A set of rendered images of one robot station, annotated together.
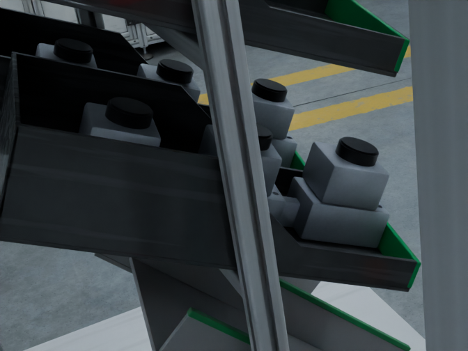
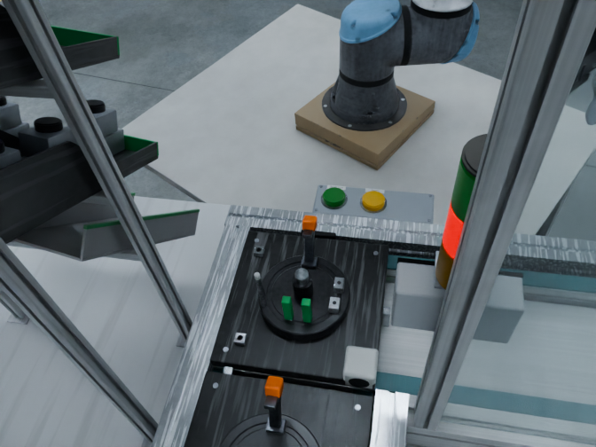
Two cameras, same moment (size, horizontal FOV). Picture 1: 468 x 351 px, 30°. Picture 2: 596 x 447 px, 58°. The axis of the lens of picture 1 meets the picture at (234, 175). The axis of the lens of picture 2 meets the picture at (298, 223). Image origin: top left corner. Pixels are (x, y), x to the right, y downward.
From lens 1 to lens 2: 0.28 m
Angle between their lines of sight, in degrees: 47
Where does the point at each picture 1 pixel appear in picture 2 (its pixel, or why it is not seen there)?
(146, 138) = (13, 153)
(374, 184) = (113, 118)
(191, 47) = (29, 89)
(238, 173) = (95, 140)
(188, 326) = (88, 234)
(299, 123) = not seen: outside the picture
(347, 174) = (101, 119)
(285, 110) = (14, 106)
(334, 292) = not seen: hidden behind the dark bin
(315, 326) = (95, 209)
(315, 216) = not seen: hidden behind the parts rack
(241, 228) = (105, 167)
